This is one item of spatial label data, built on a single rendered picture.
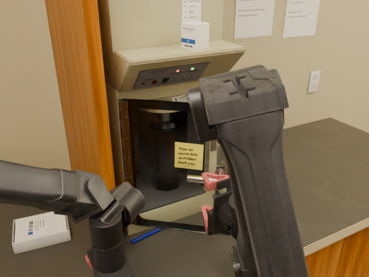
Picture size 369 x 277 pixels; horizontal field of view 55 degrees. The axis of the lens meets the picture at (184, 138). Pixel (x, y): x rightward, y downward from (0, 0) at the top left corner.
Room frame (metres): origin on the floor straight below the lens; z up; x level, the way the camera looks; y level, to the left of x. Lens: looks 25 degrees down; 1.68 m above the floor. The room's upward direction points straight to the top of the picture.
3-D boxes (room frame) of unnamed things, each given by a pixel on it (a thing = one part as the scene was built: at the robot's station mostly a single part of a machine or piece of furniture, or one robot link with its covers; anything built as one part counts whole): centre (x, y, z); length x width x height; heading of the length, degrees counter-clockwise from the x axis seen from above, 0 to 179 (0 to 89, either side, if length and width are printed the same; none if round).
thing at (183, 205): (0.84, 0.01, 1.19); 0.30 x 0.01 x 0.40; 80
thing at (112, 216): (0.51, 0.14, 1.27); 0.07 x 0.06 x 0.07; 159
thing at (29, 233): (0.88, 0.44, 0.96); 0.16 x 0.12 x 0.04; 112
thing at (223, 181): (0.69, -0.07, 1.23); 0.09 x 0.07 x 0.07; 29
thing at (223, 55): (0.90, 0.01, 1.46); 0.32 x 0.12 x 0.10; 118
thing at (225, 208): (0.63, -0.10, 1.20); 0.07 x 0.07 x 0.10; 29
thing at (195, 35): (0.91, -0.03, 1.54); 0.05 x 0.05 x 0.06; 45
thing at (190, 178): (0.80, -0.06, 1.20); 0.10 x 0.05 x 0.03; 80
